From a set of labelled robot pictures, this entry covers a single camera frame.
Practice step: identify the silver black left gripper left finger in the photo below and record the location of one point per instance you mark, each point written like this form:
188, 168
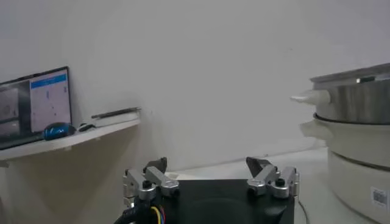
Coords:
149, 184

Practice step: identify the small black dongle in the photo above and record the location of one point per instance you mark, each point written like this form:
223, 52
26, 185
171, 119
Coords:
86, 127

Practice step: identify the white electric cooker pot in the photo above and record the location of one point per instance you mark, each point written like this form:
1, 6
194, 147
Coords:
359, 170

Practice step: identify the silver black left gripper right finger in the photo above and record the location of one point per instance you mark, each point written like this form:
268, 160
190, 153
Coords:
268, 181

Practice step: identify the black flat hard drive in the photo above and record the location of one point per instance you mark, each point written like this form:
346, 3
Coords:
117, 113

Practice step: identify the black laptop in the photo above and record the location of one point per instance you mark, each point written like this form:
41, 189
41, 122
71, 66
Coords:
45, 103

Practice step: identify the white side table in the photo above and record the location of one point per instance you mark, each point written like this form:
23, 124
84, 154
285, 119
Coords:
76, 140

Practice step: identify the steel steamer basket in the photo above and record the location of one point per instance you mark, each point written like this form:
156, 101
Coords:
356, 100

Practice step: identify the blue computer mouse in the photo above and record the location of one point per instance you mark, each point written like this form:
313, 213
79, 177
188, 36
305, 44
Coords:
58, 131

